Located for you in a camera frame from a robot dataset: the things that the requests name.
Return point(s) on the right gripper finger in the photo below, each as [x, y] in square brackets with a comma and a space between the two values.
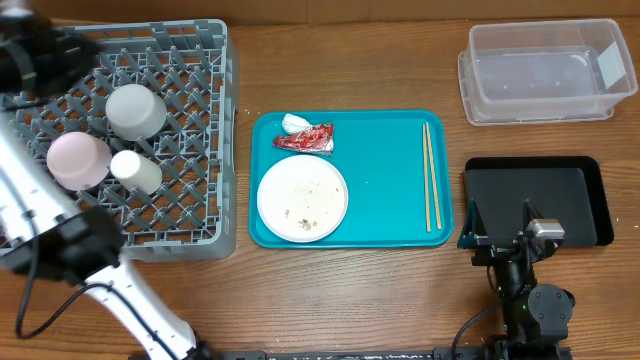
[473, 234]
[531, 217]

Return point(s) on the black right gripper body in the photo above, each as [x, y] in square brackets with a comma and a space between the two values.
[501, 249]

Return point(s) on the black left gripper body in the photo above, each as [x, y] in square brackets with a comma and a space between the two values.
[52, 59]

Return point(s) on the pink bowl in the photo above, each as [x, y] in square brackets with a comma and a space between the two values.
[78, 161]

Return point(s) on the grey bowl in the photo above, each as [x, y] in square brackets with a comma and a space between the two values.
[133, 111]

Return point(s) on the wooden chopstick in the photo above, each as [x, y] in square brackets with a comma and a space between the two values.
[426, 178]
[432, 172]

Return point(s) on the white cup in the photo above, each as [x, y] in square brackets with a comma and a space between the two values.
[135, 171]

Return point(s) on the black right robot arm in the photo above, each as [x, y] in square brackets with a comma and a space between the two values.
[535, 316]

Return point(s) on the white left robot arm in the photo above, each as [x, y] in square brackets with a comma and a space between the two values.
[48, 234]

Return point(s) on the grey dishwasher rack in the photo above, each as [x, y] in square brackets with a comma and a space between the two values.
[191, 65]

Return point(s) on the black tray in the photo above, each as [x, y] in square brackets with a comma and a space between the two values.
[566, 188]

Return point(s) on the teal plastic tray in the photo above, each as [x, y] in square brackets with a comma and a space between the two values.
[379, 153]

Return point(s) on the clear plastic bin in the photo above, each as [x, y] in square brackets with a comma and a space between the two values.
[545, 72]

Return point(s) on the white dinner plate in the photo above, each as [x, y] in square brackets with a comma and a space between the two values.
[302, 199]

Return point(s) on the white crumpled napkin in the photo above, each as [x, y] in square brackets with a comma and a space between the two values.
[293, 124]

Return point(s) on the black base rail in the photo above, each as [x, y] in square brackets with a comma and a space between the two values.
[438, 353]

